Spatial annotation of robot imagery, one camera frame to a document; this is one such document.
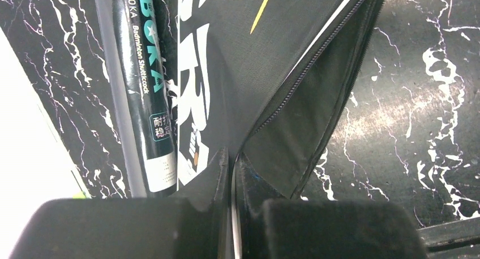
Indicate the black shuttlecock tube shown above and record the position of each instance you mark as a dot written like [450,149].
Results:
[133,62]

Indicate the black racket bag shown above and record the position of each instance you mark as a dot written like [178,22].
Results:
[268,79]

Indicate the green clip on rail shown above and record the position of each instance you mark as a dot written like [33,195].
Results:
[80,195]

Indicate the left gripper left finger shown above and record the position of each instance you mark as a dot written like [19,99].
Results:
[191,223]

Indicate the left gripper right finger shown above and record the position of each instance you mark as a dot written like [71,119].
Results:
[272,226]

